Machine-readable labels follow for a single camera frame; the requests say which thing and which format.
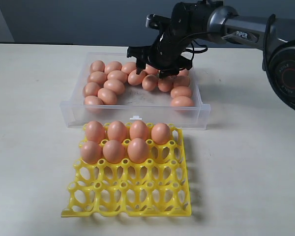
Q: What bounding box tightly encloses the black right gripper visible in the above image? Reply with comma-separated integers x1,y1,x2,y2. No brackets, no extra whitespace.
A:
127,27,193,79

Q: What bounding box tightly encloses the brown egg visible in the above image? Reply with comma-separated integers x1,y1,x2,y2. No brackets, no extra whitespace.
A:
103,79,125,95
90,60,105,73
88,71,107,85
121,61,137,75
84,95,104,114
85,121,105,144
104,61,122,74
107,70,128,84
178,69,189,76
171,96,194,107
97,88,117,105
151,123,171,145
129,120,149,140
142,74,158,91
107,121,127,143
158,77,173,92
103,140,125,164
80,141,102,164
170,86,192,99
128,69,146,86
127,138,148,164
173,76,190,87
145,64,158,75
83,82,101,97

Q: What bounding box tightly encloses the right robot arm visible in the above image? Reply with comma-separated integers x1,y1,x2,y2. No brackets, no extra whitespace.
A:
127,0,295,110

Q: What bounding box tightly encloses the clear plastic box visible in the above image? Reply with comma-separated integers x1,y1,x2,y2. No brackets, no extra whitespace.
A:
60,53,211,129

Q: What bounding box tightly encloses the yellow plastic egg tray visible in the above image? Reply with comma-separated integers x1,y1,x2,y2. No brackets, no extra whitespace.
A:
61,124,192,217

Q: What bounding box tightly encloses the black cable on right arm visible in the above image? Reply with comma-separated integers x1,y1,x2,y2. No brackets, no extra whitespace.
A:
184,13,277,72

